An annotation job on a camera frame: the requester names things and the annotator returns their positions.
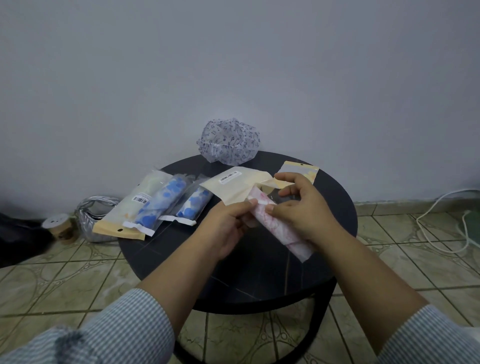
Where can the stack of yellow small pouches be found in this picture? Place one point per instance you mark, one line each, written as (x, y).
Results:
(303, 168)

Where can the person's left hand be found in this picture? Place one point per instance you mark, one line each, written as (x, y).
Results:
(221, 228)

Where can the cream packet with barcode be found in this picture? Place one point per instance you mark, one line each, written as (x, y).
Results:
(120, 217)

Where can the person's right forearm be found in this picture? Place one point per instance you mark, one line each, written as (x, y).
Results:
(375, 292)

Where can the blue flower shower cap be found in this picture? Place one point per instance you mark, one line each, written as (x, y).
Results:
(195, 202)
(165, 198)

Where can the yellow-edged packet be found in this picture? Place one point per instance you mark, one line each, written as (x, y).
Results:
(240, 183)

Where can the ribbon spool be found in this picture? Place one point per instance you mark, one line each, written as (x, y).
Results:
(58, 225)

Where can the person's left forearm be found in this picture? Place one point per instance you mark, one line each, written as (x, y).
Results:
(168, 281)

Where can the silver quilted handbag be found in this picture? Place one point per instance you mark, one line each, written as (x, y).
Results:
(90, 227)

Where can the black bag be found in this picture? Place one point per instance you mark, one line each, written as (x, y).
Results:
(20, 240)

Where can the pale green appliance base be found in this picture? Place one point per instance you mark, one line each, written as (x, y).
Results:
(475, 228)

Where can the pink print shower cap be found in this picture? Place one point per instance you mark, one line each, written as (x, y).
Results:
(277, 232)

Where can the black round side table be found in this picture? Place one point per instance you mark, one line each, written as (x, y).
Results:
(262, 273)

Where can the person's right hand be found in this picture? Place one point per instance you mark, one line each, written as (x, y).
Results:
(311, 217)

